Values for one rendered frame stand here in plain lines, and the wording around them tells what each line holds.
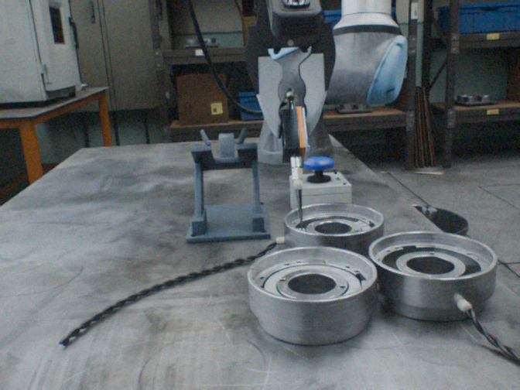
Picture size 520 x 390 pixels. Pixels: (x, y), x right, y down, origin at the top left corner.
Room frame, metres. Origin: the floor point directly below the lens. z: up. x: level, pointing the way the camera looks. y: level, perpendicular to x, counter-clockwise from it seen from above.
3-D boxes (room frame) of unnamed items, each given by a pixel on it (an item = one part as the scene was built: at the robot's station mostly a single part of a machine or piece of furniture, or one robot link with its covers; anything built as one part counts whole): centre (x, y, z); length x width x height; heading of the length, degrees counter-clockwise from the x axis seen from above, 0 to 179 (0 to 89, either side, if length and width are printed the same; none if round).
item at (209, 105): (4.09, 0.43, 0.64); 0.49 x 0.40 x 0.37; 98
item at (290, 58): (1.01, -0.07, 0.97); 0.13 x 0.12 x 0.14; 67
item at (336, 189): (0.67, -0.07, 0.82); 0.08 x 0.07 x 0.05; 3
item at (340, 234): (0.52, -0.07, 0.82); 0.10 x 0.10 x 0.04
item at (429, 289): (0.42, -0.14, 0.82); 0.10 x 0.10 x 0.04
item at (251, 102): (4.14, -0.11, 0.56); 0.52 x 0.38 x 0.22; 90
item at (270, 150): (1.02, -0.07, 0.85); 0.15 x 0.15 x 0.10
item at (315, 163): (0.66, -0.07, 0.85); 0.04 x 0.04 x 0.05
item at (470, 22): (4.23, -1.74, 1.11); 0.52 x 0.38 x 0.22; 93
